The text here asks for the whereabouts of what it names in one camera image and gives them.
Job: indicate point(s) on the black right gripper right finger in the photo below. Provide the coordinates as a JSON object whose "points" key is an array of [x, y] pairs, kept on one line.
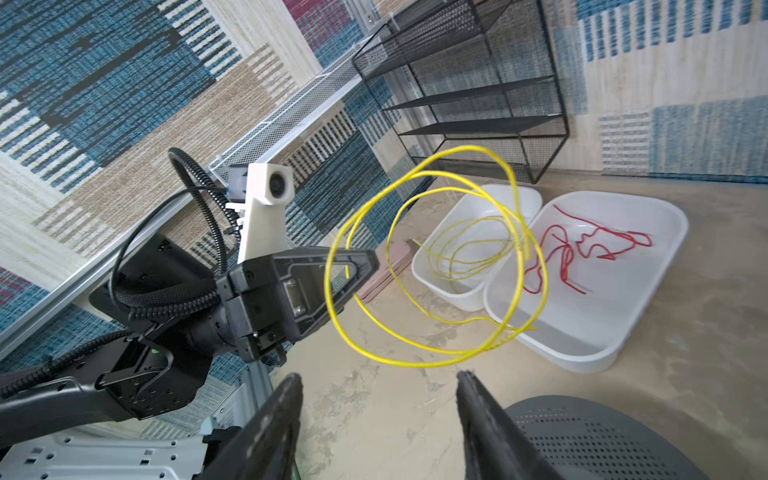
{"points": [[494, 447]]}

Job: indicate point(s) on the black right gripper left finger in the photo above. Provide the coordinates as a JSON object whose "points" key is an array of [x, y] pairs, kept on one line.
{"points": [[265, 447]]}

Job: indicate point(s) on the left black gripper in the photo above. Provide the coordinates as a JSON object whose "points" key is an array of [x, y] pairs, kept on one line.
{"points": [[278, 297]]}

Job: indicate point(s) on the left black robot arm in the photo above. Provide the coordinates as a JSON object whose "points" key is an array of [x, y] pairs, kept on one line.
{"points": [[178, 315]]}

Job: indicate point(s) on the pink eraser block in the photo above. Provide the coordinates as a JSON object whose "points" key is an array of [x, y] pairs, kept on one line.
{"points": [[401, 254]]}

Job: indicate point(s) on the white tray with yellow cables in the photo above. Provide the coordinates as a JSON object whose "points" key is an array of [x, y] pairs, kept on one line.
{"points": [[457, 258]]}

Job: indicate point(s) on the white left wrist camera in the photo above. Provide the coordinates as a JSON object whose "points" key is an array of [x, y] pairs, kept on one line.
{"points": [[259, 193]]}

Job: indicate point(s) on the white tray with red cable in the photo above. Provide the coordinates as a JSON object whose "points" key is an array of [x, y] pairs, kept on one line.
{"points": [[606, 254]]}

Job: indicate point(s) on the white wire mesh basket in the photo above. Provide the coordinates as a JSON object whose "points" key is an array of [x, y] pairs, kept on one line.
{"points": [[337, 89]]}

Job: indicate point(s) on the black wire mesh shelf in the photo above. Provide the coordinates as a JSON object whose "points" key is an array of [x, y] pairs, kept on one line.
{"points": [[470, 72]]}

